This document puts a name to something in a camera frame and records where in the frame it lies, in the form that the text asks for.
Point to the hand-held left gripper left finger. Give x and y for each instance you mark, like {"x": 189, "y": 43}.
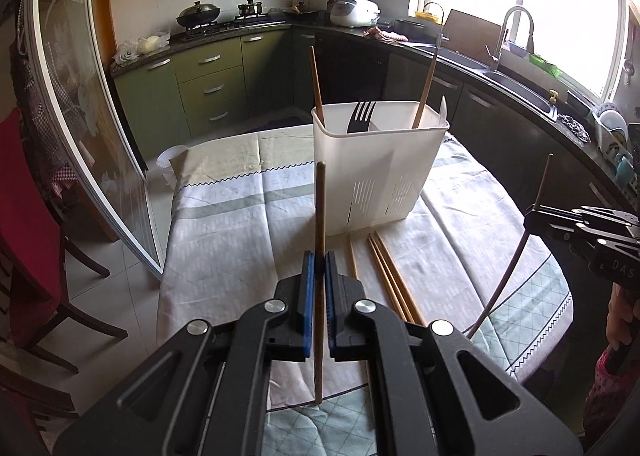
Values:
{"x": 310, "y": 286}

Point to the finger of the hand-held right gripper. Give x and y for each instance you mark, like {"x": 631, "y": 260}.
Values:
{"x": 590, "y": 217}
{"x": 570, "y": 233}

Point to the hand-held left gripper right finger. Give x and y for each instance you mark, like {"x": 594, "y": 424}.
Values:
{"x": 331, "y": 286}

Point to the row of wooden chopsticks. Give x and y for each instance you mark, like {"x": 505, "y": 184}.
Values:
{"x": 392, "y": 276}

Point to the brown wooden chopstick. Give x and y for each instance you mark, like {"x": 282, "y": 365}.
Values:
{"x": 320, "y": 206}
{"x": 510, "y": 266}
{"x": 425, "y": 86}
{"x": 317, "y": 91}

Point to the white plastic utensil basket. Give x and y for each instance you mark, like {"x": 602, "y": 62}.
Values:
{"x": 370, "y": 181}

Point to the black plastic fork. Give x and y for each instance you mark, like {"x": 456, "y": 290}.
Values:
{"x": 361, "y": 117}

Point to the person's right hand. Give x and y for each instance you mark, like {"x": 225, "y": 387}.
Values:
{"x": 619, "y": 321}

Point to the dish rack with dishes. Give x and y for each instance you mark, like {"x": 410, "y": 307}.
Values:
{"x": 615, "y": 136}

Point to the grey dish rag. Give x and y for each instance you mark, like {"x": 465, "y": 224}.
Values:
{"x": 574, "y": 127}

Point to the dark lower kitchen cabinets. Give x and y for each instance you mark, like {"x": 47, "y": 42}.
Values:
{"x": 500, "y": 136}

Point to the steel double sink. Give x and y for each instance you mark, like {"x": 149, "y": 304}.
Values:
{"x": 510, "y": 86}

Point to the white round plastic container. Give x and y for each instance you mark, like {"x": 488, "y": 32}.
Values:
{"x": 167, "y": 164}

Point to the tall steel faucet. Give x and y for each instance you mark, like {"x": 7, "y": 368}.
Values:
{"x": 502, "y": 31}

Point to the kitchen window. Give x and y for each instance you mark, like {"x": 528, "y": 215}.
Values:
{"x": 560, "y": 1}

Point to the wooden cutting board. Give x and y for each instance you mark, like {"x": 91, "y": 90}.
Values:
{"x": 470, "y": 34}

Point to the green lower kitchen cabinets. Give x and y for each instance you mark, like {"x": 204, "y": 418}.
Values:
{"x": 210, "y": 81}

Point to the small steel faucet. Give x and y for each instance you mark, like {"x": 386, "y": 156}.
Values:
{"x": 441, "y": 16}

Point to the pink cloth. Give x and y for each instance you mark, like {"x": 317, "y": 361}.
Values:
{"x": 387, "y": 35}

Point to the black cooking pot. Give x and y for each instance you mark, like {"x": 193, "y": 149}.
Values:
{"x": 407, "y": 28}

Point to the black gas stove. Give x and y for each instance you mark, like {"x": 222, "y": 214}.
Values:
{"x": 230, "y": 28}

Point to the white rice cooker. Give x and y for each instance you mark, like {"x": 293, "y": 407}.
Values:
{"x": 352, "y": 14}

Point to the black frying pan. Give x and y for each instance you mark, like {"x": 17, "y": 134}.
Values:
{"x": 300, "y": 11}

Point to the floral sliding glass door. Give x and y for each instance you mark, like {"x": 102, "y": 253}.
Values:
{"x": 95, "y": 111}

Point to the steel pot with lid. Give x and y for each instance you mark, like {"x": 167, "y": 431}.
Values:
{"x": 250, "y": 9}

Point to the red covered wooden chair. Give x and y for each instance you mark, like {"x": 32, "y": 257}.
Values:
{"x": 25, "y": 236}

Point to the plastic bag with food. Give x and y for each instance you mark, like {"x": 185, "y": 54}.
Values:
{"x": 145, "y": 46}

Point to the black wok with lid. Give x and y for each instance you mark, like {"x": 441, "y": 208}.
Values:
{"x": 198, "y": 14}

